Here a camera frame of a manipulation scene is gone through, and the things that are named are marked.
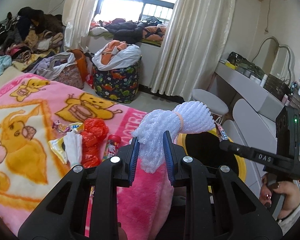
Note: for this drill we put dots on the right cream curtain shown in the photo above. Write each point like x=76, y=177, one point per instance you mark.
x=192, y=46

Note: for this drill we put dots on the red plastic bag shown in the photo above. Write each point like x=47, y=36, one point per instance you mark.
x=93, y=134

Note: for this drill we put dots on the dark clothes on windowsill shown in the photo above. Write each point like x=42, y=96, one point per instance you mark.
x=151, y=30

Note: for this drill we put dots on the dinosaur print laundry basket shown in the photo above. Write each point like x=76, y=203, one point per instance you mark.
x=119, y=85

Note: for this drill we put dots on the white tissue paper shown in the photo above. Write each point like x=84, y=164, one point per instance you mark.
x=73, y=147

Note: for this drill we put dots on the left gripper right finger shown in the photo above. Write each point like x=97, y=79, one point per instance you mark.
x=174, y=154

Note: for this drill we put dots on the dark green pouch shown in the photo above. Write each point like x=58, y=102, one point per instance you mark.
x=240, y=61

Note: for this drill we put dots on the white vanity desk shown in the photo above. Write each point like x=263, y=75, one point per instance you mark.
x=260, y=99

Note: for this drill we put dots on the left cream curtain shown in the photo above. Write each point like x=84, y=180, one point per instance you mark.
x=77, y=16

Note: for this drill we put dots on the red candy tube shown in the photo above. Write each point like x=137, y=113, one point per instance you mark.
x=112, y=146

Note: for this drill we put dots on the yellow snack wrapper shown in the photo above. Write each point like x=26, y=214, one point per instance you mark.
x=57, y=146

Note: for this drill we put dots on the right hand painted nails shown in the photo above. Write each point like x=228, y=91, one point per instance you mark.
x=290, y=191

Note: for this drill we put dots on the yellow rimmed trash bin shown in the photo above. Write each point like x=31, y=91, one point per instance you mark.
x=205, y=149

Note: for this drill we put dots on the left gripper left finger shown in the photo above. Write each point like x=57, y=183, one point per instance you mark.
x=129, y=155

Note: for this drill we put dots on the clothes pile on bed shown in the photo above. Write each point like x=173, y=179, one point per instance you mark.
x=30, y=36

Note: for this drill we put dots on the purple candy wrapper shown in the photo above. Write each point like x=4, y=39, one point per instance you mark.
x=63, y=128

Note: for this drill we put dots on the round grey stool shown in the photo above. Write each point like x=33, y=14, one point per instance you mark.
x=217, y=107

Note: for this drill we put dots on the floral pink bag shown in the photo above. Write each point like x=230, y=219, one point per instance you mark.
x=71, y=76

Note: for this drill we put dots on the arched vanity mirror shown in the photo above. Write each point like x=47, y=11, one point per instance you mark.
x=275, y=59

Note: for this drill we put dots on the cream curtain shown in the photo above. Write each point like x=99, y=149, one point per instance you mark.
x=192, y=46
x=77, y=16

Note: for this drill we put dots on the white foam net bundle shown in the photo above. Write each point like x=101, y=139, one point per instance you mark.
x=187, y=118

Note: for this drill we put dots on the grey white clothes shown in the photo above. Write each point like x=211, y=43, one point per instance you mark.
x=50, y=68

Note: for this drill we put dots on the orange bag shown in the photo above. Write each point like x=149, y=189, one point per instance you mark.
x=81, y=63

